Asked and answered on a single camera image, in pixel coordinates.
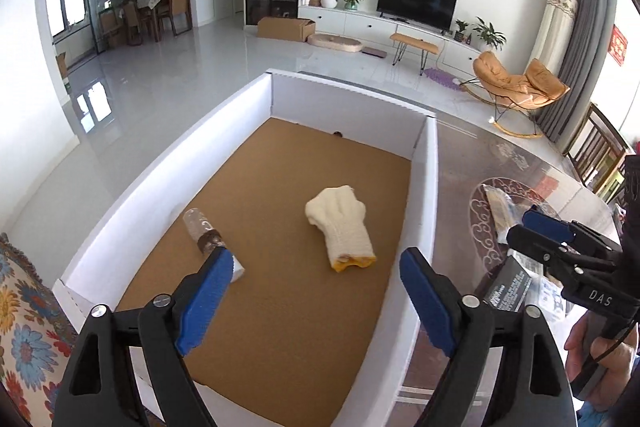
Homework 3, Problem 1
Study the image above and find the person's right hand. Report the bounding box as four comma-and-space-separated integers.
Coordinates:
564, 319, 640, 413

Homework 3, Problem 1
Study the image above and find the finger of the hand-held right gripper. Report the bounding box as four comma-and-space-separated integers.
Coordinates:
521, 206, 623, 258
505, 226, 583, 280

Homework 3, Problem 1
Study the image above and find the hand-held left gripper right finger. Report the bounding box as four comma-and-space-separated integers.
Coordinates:
399, 247, 576, 427

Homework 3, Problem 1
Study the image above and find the dining chair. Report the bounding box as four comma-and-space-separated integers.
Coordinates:
170, 0, 193, 35
122, 0, 151, 46

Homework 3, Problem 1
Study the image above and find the white box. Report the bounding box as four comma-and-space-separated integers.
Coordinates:
52, 68, 440, 427

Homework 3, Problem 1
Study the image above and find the large leafy potted plant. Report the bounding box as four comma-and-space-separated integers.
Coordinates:
472, 17, 507, 52

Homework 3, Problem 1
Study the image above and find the small clear bottle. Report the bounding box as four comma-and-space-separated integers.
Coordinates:
182, 208, 247, 284

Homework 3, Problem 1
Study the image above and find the cream knit glove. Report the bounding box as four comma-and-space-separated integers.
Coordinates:
305, 185, 377, 274

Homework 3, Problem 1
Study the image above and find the floral cushion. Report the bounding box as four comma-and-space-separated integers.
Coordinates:
0, 232, 81, 427

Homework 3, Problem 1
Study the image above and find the red wall decoration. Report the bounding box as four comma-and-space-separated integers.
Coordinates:
609, 24, 628, 66

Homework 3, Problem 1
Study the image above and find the wooden chair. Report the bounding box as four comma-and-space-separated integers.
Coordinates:
565, 102, 633, 208

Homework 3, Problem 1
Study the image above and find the wooden bench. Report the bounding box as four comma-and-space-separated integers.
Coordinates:
389, 32, 441, 72

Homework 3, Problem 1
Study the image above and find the cardboard box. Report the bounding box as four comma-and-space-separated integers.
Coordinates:
256, 16, 317, 44

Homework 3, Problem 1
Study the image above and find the orange rocking chair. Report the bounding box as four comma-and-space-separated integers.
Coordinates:
460, 51, 571, 138

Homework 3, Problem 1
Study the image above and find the grey curtain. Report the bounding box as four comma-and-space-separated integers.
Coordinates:
535, 0, 621, 152

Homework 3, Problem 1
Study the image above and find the beige pet bed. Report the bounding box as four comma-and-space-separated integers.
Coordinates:
306, 33, 365, 55

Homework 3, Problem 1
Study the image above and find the black printed box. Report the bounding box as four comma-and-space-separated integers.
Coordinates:
482, 254, 536, 313

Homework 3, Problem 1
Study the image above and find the clear plastic packet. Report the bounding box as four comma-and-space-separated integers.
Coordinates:
525, 277, 571, 323

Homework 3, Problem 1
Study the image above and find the covered standing air conditioner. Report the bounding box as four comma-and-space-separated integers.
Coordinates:
530, 0, 580, 75

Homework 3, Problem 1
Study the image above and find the black cable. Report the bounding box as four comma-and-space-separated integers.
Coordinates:
590, 314, 640, 364

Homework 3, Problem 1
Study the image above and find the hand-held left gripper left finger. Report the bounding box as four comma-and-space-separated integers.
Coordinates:
52, 248, 236, 427

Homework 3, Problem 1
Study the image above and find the white TV cabinet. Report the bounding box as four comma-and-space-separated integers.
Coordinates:
298, 4, 496, 72

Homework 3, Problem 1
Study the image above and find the purple floor mat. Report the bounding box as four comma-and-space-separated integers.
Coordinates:
422, 67, 463, 88

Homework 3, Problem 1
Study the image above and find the cream item in clear packet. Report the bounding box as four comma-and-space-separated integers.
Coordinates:
482, 184, 526, 248

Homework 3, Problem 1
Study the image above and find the black television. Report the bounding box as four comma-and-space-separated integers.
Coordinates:
376, 0, 458, 32

